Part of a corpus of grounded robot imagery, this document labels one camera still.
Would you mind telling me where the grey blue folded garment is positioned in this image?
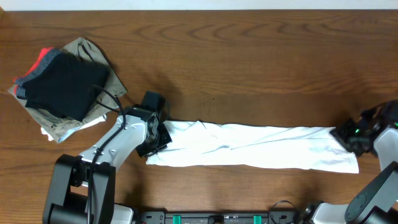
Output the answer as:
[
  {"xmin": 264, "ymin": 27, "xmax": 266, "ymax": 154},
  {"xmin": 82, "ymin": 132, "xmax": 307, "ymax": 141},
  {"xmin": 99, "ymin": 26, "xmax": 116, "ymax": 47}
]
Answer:
[{"xmin": 14, "ymin": 48, "xmax": 62, "ymax": 100}]

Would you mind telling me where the white printed t-shirt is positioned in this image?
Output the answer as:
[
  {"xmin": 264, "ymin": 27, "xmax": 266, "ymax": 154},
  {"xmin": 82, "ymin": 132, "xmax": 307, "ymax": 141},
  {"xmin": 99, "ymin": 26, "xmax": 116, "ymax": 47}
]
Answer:
[{"xmin": 146, "ymin": 121, "xmax": 359, "ymax": 174}]

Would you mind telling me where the khaki folded garment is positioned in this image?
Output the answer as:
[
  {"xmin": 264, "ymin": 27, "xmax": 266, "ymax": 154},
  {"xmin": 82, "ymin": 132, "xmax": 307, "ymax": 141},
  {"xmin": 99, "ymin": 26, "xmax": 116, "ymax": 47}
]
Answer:
[{"xmin": 9, "ymin": 38, "xmax": 127, "ymax": 139}]

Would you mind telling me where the red folded garment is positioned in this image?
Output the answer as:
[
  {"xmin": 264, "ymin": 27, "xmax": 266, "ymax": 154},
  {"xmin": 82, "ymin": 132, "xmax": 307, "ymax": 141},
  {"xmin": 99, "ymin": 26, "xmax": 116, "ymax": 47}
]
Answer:
[{"xmin": 12, "ymin": 47, "xmax": 54, "ymax": 94}]

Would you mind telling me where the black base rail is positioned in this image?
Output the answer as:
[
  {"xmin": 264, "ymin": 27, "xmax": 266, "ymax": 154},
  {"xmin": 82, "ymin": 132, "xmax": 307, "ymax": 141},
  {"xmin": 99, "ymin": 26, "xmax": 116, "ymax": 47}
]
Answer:
[{"xmin": 132, "ymin": 200, "xmax": 314, "ymax": 224}]

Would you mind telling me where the white folded garment bottom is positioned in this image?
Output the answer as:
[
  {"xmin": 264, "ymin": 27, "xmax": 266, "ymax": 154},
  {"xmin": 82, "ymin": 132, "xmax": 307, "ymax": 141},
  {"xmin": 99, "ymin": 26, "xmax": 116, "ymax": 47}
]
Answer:
[{"xmin": 40, "ymin": 114, "xmax": 107, "ymax": 143}]

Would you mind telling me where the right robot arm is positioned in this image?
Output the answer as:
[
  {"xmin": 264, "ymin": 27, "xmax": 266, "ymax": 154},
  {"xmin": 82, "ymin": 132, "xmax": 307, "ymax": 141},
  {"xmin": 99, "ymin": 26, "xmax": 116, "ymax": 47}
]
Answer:
[{"xmin": 308, "ymin": 121, "xmax": 397, "ymax": 224}]

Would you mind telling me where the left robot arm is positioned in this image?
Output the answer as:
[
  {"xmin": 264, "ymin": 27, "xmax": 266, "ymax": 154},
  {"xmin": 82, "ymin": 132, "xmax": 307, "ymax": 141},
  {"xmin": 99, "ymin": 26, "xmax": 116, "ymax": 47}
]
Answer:
[{"xmin": 42, "ymin": 105, "xmax": 171, "ymax": 223}]

